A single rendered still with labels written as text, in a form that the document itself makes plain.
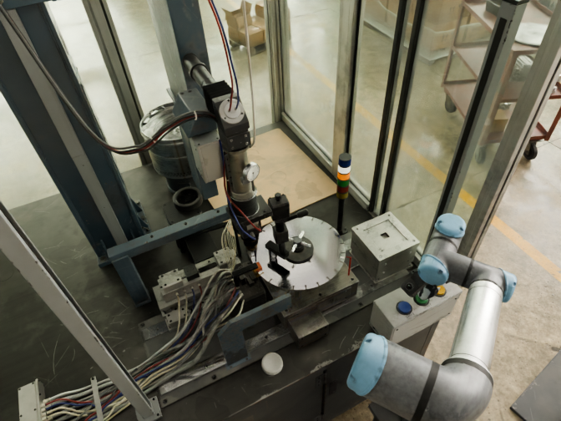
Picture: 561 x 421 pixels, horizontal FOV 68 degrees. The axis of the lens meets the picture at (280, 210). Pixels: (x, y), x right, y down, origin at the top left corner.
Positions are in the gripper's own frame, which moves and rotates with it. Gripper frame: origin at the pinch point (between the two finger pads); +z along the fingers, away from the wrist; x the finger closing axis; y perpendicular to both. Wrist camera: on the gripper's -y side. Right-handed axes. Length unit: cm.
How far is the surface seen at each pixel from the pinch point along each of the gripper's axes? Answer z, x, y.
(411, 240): 1.3, 21.1, 13.6
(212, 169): -48, 38, -49
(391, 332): 5.7, -3.3, -13.1
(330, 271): -3.7, 20.6, -21.5
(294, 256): -4.7, 31.0, -29.6
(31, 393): 11, 35, -122
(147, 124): -17, 117, -56
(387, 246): 1.7, 22.9, 4.5
